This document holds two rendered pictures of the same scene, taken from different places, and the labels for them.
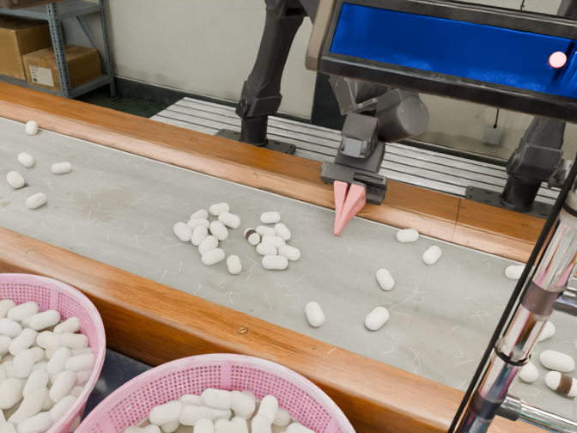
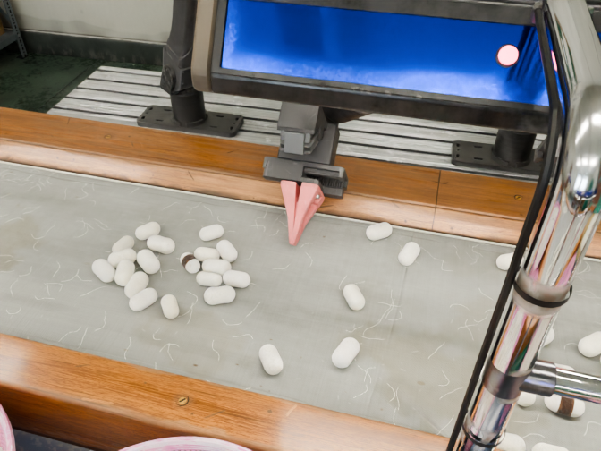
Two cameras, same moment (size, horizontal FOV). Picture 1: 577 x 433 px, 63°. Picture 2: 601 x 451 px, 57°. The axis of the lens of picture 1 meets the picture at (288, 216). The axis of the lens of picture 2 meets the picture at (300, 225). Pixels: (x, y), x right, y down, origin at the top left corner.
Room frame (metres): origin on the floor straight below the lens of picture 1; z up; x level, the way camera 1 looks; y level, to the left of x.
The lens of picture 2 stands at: (0.08, -0.05, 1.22)
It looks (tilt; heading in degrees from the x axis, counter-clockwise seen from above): 41 degrees down; 356
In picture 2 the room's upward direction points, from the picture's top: straight up
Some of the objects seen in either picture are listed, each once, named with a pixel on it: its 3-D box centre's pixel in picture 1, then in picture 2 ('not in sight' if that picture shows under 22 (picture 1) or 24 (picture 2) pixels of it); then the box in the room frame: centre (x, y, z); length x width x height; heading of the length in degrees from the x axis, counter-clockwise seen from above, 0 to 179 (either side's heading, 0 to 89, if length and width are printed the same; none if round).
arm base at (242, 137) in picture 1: (253, 130); (188, 104); (1.05, 0.10, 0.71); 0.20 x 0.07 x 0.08; 74
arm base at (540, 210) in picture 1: (519, 191); (514, 141); (0.88, -0.47, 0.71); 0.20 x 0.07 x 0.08; 74
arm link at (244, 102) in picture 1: (258, 105); (187, 73); (1.04, 0.09, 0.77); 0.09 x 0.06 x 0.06; 125
